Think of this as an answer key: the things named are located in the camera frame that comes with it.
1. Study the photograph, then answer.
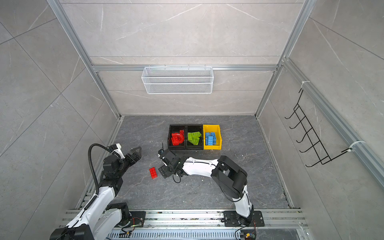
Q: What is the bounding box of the black corrugated cable hose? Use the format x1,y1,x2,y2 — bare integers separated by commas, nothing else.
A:
87,143,113,196

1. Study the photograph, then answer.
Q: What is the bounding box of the white wire mesh basket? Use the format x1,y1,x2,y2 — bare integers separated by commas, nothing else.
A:
142,67,214,94

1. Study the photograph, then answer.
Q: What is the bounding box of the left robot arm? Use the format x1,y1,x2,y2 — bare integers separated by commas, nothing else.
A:
50,144,142,240

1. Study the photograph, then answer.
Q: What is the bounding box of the black wire hook rack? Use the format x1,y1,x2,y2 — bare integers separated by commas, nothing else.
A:
284,89,353,168

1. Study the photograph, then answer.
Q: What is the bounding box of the green lego brick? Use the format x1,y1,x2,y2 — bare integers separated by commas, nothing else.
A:
188,132,202,146

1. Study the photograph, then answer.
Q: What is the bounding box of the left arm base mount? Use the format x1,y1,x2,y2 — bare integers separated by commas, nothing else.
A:
118,211,147,228

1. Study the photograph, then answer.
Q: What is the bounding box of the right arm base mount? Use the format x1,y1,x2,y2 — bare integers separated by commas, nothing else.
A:
221,211,265,227

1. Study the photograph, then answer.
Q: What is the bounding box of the black two-compartment tray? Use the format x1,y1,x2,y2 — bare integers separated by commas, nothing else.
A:
168,124,204,150

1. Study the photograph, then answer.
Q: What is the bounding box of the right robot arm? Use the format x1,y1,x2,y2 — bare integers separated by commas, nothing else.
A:
158,149,254,226

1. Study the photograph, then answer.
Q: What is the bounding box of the red arch lego piece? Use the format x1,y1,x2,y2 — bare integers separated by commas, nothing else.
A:
171,133,185,146

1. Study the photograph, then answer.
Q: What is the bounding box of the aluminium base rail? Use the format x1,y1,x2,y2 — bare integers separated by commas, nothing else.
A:
58,208,310,240

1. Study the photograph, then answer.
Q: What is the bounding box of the blue lego brick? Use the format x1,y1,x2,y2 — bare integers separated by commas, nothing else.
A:
205,132,217,146

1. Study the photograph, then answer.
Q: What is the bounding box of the yellow plastic bin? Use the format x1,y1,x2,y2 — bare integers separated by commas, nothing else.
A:
203,125,223,150

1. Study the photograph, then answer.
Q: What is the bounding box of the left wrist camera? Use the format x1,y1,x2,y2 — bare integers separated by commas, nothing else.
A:
109,144,125,160

